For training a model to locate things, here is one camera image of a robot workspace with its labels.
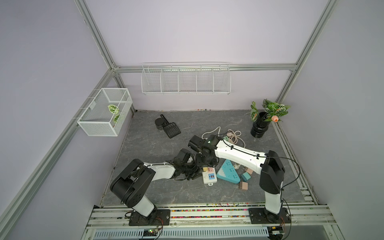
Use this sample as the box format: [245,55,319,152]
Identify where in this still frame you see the white wire wall shelf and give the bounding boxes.
[141,62,232,95]

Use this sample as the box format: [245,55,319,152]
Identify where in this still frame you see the green leaf in basket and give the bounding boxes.
[108,105,120,115]

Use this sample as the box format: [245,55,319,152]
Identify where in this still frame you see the teal plug adapter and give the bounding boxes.
[241,172,251,182]

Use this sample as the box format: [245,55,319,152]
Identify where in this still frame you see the teal triangular power strip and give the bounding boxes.
[217,160,241,184]

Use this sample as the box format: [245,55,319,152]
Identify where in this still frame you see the black round container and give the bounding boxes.
[155,118,166,130]

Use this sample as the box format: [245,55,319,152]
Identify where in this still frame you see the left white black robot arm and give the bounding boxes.
[110,149,201,219]

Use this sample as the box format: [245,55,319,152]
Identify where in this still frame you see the black slotted scoop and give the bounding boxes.
[161,114,181,139]

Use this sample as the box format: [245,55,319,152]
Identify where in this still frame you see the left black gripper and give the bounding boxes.
[181,160,205,181]

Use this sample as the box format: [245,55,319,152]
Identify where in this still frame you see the white mesh basket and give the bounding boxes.
[77,88,133,137]

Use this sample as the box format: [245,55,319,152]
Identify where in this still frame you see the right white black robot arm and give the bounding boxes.
[188,135,286,217]

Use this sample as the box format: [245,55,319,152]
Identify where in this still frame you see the black vase with plant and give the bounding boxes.
[251,99,291,138]

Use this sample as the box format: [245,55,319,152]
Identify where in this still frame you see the white long power strip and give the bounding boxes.
[202,168,218,186]

